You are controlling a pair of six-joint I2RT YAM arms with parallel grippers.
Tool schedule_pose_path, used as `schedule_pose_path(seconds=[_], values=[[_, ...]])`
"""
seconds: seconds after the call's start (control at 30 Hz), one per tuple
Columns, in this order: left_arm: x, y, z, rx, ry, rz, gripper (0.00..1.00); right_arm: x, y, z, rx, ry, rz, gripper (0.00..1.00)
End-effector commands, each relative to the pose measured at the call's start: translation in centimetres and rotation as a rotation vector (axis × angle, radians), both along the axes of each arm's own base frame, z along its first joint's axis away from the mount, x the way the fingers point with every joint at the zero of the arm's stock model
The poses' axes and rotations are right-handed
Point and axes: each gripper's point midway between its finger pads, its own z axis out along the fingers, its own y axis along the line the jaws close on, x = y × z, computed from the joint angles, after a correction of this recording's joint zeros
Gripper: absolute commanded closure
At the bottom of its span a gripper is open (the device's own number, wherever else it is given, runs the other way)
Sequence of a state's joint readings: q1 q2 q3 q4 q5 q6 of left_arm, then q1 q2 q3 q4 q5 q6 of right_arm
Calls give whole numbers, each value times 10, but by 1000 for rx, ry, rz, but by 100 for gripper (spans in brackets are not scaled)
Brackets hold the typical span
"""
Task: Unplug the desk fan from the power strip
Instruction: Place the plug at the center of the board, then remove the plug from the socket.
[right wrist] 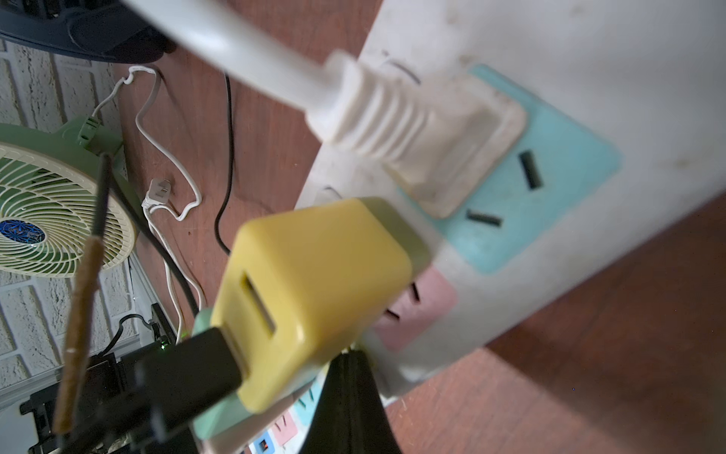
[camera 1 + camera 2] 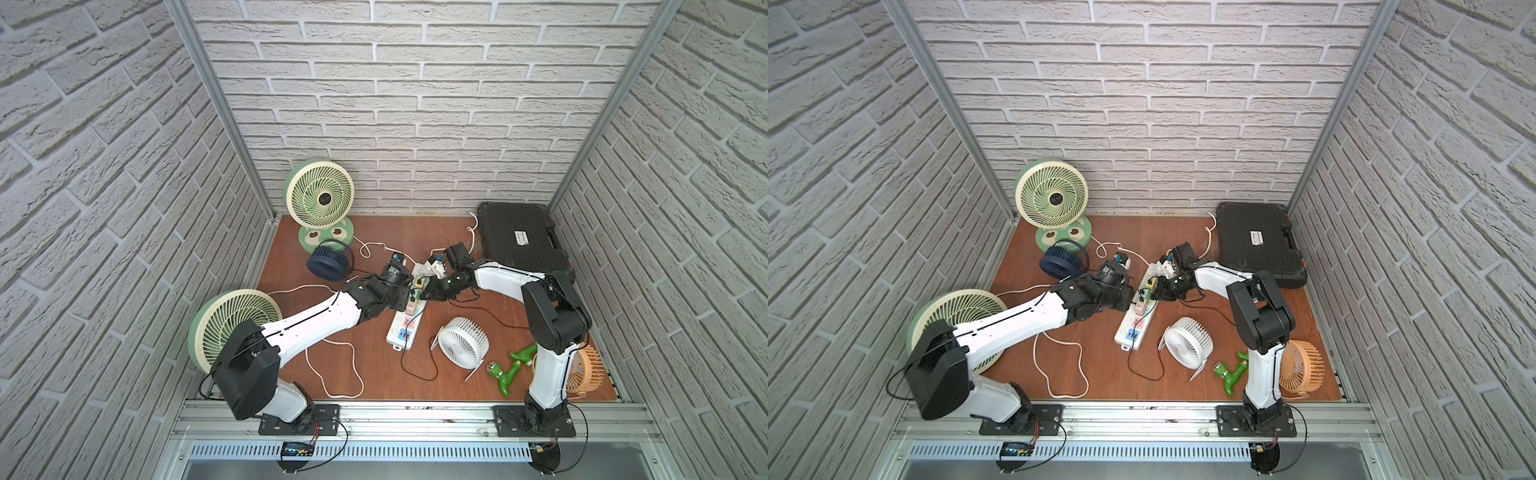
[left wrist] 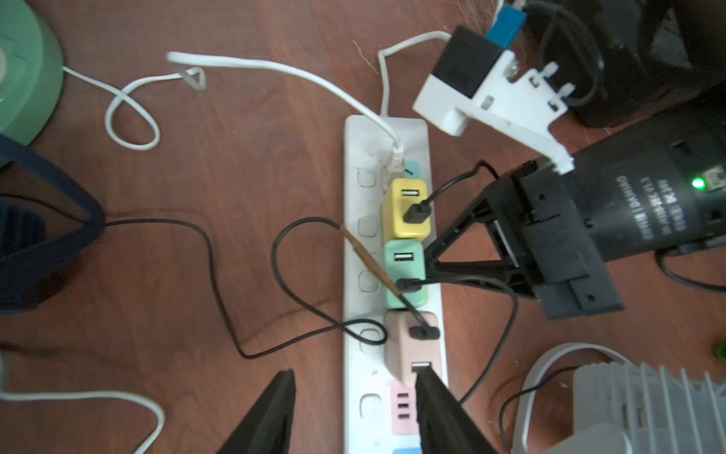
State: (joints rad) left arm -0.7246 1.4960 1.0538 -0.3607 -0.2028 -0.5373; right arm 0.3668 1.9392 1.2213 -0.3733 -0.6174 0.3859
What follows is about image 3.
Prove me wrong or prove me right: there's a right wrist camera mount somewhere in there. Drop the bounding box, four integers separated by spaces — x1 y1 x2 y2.
413 6 576 174

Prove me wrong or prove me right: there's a green fan at back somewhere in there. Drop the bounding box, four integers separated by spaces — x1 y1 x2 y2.
1 1 64 146

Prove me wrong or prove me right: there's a white cable of back fan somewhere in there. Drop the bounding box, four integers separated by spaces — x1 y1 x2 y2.
0 351 166 454

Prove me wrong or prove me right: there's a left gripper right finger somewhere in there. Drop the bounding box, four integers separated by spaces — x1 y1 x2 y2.
415 367 496 454

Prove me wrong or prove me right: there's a navy blue desk fan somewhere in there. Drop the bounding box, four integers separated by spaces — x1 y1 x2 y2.
1 135 106 316

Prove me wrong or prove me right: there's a white power strip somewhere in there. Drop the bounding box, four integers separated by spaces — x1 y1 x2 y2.
343 115 448 453

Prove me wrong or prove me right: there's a white power strip cord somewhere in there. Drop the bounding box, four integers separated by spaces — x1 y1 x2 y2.
376 29 455 117

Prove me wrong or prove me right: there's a pink USB charger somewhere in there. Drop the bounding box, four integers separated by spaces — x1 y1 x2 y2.
384 310 444 388

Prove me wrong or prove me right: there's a green USB charger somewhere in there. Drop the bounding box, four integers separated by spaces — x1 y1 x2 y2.
383 239 428 309

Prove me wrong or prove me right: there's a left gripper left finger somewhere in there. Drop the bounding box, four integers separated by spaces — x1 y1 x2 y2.
217 369 296 454

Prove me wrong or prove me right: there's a white fan power cable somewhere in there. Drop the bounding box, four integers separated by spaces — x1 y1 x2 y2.
103 50 406 174

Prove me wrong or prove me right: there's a black cable of blue fan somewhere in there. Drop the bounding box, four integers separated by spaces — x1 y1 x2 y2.
0 195 441 359

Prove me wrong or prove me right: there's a white desk fan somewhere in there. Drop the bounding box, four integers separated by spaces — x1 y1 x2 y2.
501 342 725 453

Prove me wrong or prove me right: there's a black cable of white fan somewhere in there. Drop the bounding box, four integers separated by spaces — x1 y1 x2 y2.
393 274 520 405

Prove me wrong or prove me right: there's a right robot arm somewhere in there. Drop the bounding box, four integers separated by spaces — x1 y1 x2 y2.
414 1 725 319

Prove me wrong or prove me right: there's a yellow USB charger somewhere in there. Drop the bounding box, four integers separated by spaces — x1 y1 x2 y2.
381 178 431 243

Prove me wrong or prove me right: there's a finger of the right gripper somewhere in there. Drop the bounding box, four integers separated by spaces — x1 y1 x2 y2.
425 260 536 298
425 195 510 267

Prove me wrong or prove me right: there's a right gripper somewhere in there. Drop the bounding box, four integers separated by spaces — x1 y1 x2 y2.
485 98 725 320

